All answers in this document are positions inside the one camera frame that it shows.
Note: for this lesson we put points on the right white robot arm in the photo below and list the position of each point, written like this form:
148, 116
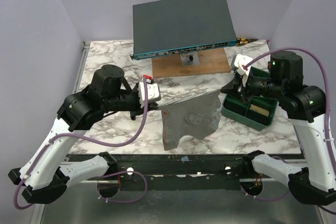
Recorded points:
308, 107

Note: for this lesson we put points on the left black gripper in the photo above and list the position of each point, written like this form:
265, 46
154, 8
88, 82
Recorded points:
139, 108

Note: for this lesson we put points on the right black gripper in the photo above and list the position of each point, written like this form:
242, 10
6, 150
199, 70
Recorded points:
242, 87

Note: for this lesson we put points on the aluminium frame rail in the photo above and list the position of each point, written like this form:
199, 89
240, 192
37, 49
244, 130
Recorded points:
38, 210

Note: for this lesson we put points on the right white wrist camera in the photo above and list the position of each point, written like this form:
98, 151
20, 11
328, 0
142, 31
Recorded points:
238, 66

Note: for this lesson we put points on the black metal base rail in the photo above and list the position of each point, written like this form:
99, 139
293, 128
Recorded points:
168, 172

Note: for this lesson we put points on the cream rolled cloth in tray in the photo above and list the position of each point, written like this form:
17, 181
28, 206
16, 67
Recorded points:
259, 110

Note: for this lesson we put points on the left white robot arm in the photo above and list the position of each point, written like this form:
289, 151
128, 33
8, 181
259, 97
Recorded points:
46, 176

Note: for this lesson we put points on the grey network switch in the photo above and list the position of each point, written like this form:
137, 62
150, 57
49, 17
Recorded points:
174, 27

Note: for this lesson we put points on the brown plywood board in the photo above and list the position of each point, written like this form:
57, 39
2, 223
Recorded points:
211, 62

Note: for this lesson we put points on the grey metal stand bracket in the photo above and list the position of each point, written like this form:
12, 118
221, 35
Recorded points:
190, 59

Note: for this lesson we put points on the grey striped underwear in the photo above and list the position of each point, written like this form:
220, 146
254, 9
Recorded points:
197, 116

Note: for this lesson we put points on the blue tape piece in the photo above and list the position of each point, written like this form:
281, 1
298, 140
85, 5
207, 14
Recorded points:
185, 159

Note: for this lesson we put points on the green divided plastic tray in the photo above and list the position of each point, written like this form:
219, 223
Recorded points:
236, 107

